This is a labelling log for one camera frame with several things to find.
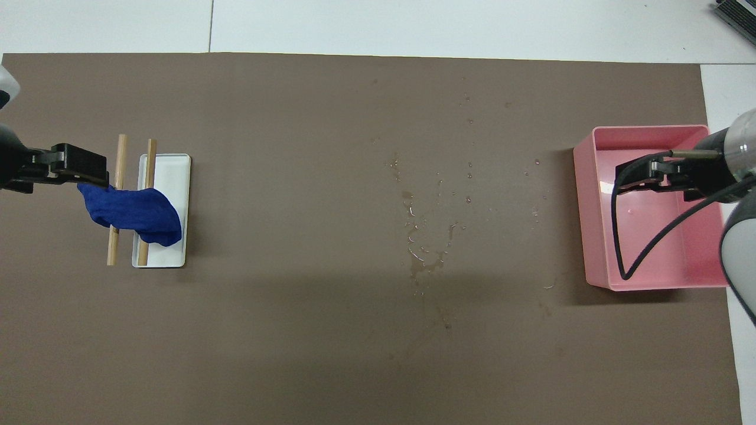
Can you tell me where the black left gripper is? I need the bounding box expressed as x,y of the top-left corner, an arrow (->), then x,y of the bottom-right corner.
0,123 -> 110,194

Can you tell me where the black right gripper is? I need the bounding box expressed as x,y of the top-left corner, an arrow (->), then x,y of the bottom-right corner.
615,132 -> 740,203

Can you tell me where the blue towel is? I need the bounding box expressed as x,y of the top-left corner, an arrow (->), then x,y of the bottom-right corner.
77,182 -> 183,248

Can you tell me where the white towel rack base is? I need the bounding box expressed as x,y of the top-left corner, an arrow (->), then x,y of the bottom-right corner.
131,153 -> 193,269

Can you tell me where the wooden dowel rod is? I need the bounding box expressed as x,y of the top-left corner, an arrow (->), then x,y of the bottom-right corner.
137,138 -> 159,250
106,133 -> 129,267

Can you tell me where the pink plastic bin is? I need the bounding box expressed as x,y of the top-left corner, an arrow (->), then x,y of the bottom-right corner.
572,124 -> 731,293

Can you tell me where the dark keyboard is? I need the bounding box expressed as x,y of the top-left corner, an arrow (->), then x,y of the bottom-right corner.
711,0 -> 756,31

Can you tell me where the brown table mat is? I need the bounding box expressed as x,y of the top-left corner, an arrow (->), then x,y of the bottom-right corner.
0,52 -> 744,425

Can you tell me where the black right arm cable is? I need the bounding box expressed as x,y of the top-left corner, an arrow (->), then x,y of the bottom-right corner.
611,150 -> 756,282

